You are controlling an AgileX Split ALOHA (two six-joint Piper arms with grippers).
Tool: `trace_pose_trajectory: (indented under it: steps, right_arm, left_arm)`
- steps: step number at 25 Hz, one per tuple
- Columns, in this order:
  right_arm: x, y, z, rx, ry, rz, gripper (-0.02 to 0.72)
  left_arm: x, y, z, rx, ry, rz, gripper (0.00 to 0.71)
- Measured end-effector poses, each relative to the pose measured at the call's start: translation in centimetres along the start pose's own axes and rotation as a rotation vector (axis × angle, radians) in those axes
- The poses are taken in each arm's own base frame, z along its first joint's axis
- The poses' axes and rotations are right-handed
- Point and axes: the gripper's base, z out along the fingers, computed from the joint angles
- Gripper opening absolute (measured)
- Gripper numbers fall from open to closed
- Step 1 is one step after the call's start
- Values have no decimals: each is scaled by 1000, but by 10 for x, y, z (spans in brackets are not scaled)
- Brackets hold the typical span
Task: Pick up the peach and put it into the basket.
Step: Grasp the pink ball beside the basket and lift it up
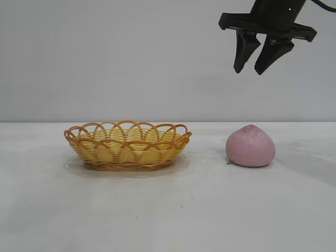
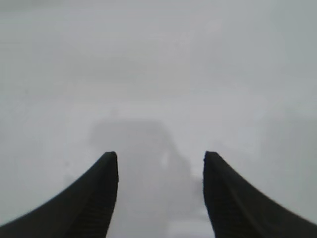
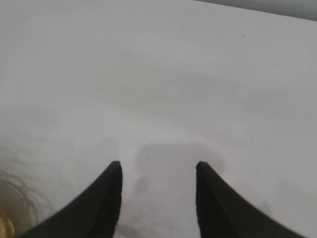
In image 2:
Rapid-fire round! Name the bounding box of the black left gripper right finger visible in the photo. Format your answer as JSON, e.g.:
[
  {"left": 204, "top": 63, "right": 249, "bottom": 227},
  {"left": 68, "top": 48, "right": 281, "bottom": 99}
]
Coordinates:
[{"left": 203, "top": 150, "right": 317, "bottom": 238}]

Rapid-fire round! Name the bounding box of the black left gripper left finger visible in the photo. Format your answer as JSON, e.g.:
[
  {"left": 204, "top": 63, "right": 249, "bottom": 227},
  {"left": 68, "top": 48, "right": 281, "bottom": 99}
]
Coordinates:
[{"left": 0, "top": 151, "right": 119, "bottom": 238}]

